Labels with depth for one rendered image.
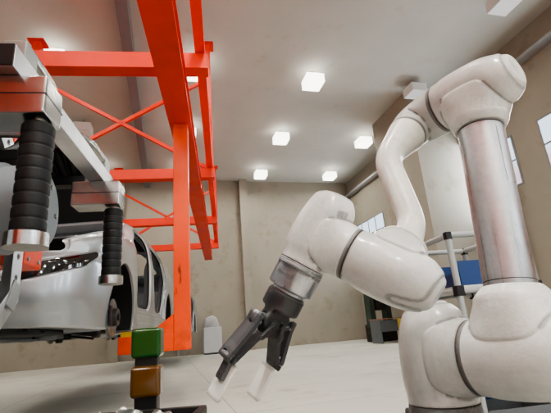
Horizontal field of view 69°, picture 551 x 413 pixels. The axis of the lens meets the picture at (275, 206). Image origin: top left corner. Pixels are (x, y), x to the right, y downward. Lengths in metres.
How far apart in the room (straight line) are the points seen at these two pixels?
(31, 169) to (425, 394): 0.84
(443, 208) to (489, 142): 9.72
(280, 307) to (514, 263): 0.48
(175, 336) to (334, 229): 3.57
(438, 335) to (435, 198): 9.77
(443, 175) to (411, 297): 10.42
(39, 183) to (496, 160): 0.86
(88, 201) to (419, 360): 0.77
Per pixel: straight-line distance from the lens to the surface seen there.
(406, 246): 0.72
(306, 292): 0.75
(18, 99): 0.55
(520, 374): 0.88
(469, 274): 1.99
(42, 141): 0.53
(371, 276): 0.70
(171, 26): 3.54
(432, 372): 0.97
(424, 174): 10.75
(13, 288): 0.96
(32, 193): 0.51
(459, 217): 10.92
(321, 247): 0.73
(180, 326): 4.20
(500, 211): 0.96
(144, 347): 0.61
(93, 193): 0.85
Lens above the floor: 0.64
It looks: 17 degrees up
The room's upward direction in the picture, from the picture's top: 5 degrees counter-clockwise
